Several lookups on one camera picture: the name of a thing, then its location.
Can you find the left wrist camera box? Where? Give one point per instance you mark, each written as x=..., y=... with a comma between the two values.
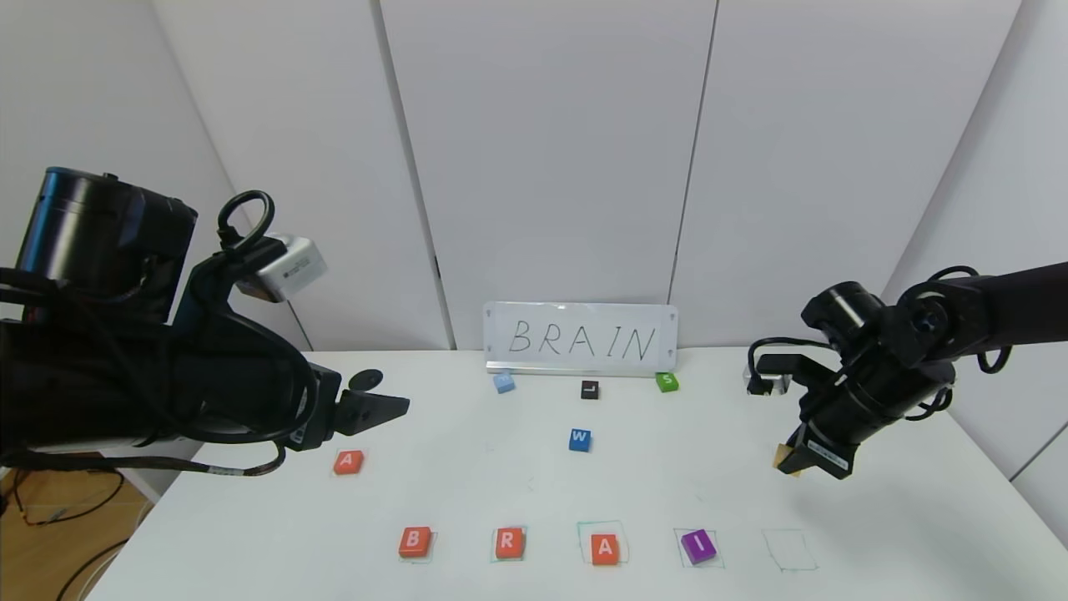
x=288, y=265

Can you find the orange block letter B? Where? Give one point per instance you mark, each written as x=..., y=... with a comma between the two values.
x=415, y=541

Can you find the purple block letter I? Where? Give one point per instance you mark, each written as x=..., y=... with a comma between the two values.
x=697, y=545

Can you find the blue block letter W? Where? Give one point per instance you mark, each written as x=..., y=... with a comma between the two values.
x=580, y=439

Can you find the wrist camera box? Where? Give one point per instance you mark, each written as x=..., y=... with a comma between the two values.
x=288, y=265
x=772, y=382

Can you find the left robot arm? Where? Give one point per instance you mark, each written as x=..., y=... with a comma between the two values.
x=100, y=351

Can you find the orange block letter R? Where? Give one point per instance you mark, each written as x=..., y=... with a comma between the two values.
x=509, y=542

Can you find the black block letter L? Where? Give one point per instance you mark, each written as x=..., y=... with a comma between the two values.
x=590, y=389

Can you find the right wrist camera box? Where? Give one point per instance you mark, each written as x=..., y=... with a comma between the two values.
x=772, y=382

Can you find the yellow letter block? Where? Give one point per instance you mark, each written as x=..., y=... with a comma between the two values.
x=780, y=455

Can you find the green block letter S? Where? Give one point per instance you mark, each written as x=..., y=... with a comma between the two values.
x=667, y=381

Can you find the white sign reading BRAIN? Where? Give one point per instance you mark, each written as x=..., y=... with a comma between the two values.
x=584, y=338

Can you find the orange block letter A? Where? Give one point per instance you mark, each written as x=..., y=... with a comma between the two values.
x=605, y=548
x=349, y=462

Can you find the light blue letter block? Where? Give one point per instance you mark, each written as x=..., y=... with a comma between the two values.
x=503, y=382

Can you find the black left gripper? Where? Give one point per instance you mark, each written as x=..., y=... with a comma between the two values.
x=319, y=415

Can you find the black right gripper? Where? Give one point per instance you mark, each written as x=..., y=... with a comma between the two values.
x=824, y=454

